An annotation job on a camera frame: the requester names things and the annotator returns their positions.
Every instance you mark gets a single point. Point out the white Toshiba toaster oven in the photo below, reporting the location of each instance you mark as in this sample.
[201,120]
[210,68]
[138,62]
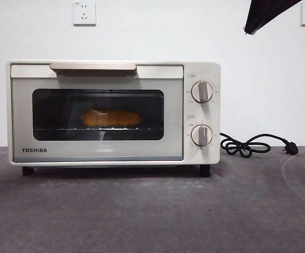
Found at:
[202,68]

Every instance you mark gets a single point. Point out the yellow corn cob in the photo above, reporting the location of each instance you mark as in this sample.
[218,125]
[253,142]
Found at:
[120,118]

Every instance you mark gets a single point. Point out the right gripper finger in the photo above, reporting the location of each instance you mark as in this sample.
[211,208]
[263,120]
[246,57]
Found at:
[263,13]

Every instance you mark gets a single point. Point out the white temperature knob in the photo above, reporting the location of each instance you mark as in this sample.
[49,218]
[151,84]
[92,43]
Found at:
[202,92]

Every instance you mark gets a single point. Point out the white timer knob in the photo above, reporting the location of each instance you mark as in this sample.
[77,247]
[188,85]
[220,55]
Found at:
[201,135]

